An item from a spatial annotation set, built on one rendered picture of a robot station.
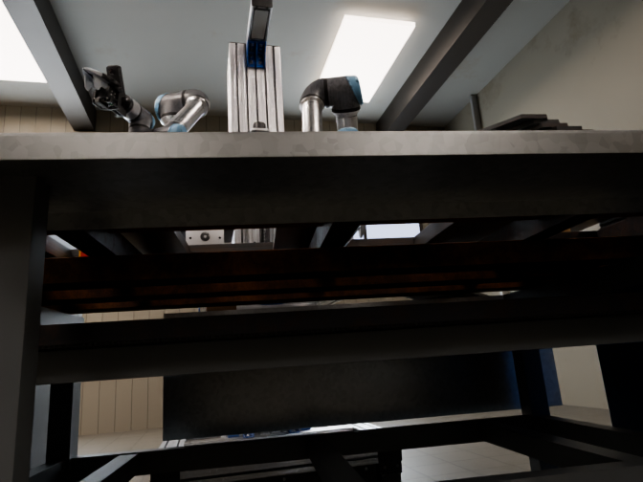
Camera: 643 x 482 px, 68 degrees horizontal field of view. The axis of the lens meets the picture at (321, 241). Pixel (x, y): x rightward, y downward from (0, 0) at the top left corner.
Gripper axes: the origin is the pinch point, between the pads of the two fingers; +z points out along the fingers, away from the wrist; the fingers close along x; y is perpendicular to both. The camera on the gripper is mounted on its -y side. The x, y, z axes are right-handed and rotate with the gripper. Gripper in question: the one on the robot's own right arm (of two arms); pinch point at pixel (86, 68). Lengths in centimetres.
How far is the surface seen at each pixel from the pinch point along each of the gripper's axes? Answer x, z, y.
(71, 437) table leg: -13, -4, 110
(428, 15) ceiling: -102, -240, -189
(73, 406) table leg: -12, -4, 103
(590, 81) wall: -225, -255, -129
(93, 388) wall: 191, -283, 135
